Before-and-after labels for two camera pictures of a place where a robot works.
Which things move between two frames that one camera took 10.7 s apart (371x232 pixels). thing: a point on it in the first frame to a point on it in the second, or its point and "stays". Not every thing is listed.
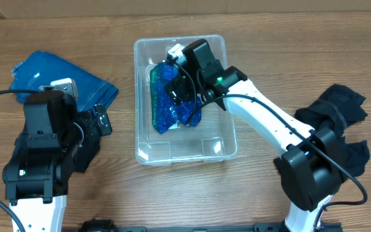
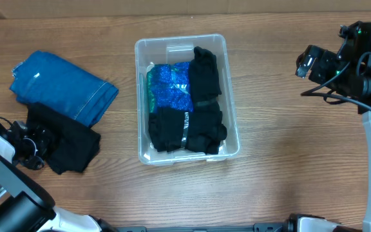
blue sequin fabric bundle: (165, 113) stays
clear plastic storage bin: (163, 135) stays
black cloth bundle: (339, 106) to (206, 129)
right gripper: (178, 88) to (316, 65)
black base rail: (108, 225) stays
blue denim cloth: (41, 67) stays
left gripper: (89, 118) to (46, 140)
